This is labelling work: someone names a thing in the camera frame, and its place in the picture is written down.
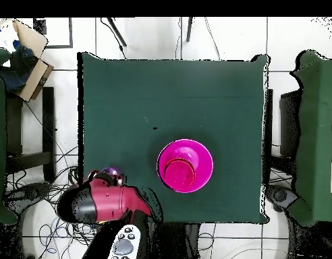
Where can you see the cardboard box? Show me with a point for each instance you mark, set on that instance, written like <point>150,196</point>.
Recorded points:
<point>33,78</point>

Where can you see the dark green table cloth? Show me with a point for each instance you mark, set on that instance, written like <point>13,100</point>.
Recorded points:
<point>168,89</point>

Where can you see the dark blue cloth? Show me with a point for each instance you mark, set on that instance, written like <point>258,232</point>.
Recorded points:
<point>17,70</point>

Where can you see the black rectangular frame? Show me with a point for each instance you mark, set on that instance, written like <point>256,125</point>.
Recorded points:
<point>71,35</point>

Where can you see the small red-orange bowl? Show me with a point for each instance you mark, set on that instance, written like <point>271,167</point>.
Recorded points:
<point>179,159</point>

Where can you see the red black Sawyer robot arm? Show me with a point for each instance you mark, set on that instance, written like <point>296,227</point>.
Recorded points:
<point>112,202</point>

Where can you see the black tripod leg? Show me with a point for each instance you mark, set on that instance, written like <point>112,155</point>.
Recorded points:
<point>189,29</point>
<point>117,32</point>

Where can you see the purple cup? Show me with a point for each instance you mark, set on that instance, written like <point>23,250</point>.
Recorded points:
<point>112,170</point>

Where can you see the large pink bowl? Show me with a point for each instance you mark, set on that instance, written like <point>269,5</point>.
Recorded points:
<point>198,151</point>

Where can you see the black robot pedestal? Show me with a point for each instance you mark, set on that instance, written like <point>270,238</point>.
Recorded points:
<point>182,242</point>

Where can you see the grey base with black knob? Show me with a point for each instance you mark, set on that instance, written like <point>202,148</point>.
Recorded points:
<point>280,195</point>
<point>31,193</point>

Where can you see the small crimson bowl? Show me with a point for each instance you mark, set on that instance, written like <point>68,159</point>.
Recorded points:
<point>179,175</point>

